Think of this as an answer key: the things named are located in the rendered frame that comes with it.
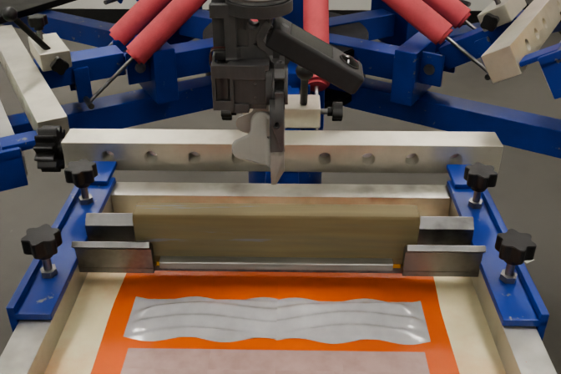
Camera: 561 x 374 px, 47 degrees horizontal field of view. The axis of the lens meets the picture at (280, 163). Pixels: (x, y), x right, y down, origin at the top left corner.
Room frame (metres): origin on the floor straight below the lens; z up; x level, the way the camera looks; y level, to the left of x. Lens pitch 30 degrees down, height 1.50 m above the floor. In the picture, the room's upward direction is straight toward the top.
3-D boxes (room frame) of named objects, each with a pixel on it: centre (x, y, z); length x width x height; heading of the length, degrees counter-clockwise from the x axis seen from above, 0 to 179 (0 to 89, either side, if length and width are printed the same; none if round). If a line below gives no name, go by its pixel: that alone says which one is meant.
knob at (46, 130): (0.90, 0.35, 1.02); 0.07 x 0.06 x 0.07; 179
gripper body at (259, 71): (0.66, 0.03, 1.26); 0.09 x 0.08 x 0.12; 89
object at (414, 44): (1.50, -0.01, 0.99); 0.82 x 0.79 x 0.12; 179
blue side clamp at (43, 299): (0.69, 0.28, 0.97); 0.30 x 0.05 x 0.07; 179
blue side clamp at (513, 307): (0.68, -0.28, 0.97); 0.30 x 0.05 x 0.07; 179
